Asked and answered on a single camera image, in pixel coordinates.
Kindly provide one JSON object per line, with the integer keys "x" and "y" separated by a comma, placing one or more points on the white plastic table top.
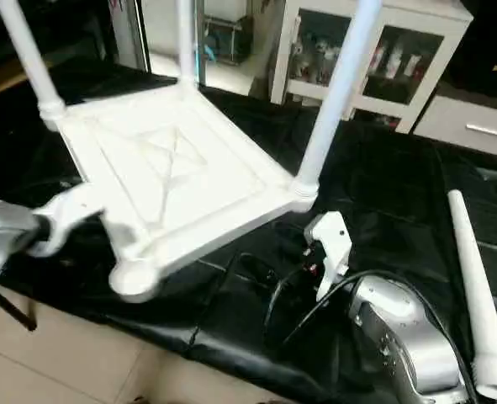
{"x": 172, "y": 168}

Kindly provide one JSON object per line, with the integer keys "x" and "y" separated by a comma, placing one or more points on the white plastic table leg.
{"x": 29, "y": 59}
{"x": 187, "y": 42}
{"x": 336, "y": 93}
{"x": 475, "y": 286}

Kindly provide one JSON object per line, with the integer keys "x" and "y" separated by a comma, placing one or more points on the black work mat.
{"x": 374, "y": 194}

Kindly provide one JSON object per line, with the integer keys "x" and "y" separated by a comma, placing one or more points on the white drawer unit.
{"x": 475, "y": 126}

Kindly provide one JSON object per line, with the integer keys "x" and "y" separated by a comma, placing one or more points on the white glass door cabinet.
{"x": 374, "y": 59}

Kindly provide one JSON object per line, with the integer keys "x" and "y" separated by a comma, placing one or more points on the light blue stand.
{"x": 213, "y": 38}

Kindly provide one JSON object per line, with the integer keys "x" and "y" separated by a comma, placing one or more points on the black metal support strut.
{"x": 8, "y": 307}

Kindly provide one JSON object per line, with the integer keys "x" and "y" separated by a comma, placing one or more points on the dark low sideboard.
{"x": 492, "y": 42}

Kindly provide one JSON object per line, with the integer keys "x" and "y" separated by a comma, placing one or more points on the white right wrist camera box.
{"x": 332, "y": 240}

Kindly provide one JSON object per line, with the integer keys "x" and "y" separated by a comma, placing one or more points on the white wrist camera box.
{"x": 332, "y": 240}
{"x": 67, "y": 210}

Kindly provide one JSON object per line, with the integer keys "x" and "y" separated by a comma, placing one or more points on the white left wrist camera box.
{"x": 67, "y": 210}

